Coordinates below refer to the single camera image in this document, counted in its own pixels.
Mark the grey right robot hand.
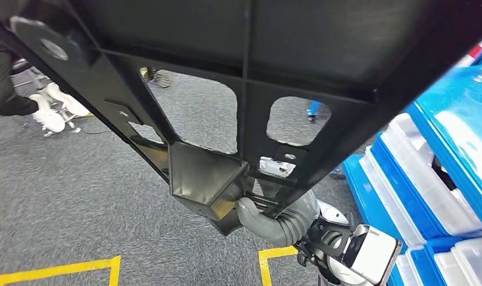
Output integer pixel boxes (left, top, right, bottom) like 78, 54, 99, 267
234, 189, 285, 245

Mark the black plastic panel part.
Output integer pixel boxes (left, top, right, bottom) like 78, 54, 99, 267
0, 0, 482, 238

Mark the blue plastic bin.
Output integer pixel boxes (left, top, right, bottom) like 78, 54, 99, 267
369, 134, 450, 241
406, 237, 459, 286

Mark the office chair with casters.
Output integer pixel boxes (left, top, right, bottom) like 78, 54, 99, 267
10, 59, 83, 138

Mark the person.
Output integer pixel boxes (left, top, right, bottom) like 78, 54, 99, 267
0, 33, 92, 134

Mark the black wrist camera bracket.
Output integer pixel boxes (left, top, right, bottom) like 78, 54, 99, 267
294, 214, 358, 285

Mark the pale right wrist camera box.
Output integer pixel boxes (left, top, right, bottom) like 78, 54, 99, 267
342, 224, 403, 286

